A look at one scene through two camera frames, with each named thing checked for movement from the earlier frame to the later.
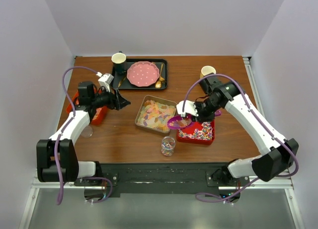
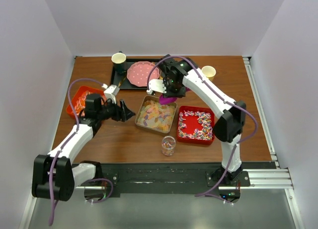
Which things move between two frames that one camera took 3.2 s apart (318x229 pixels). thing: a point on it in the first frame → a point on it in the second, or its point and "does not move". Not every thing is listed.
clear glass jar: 167,146 does not move
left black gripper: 117,102 → 121,113
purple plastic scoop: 180,122 → 164,100
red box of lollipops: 199,133 does not move
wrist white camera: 190,107 → 157,85
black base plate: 163,178 does not move
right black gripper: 201,118 → 182,93
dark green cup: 119,62 does not move
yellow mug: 207,69 does not move
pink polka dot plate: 142,74 does not move
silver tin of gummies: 154,113 does not move
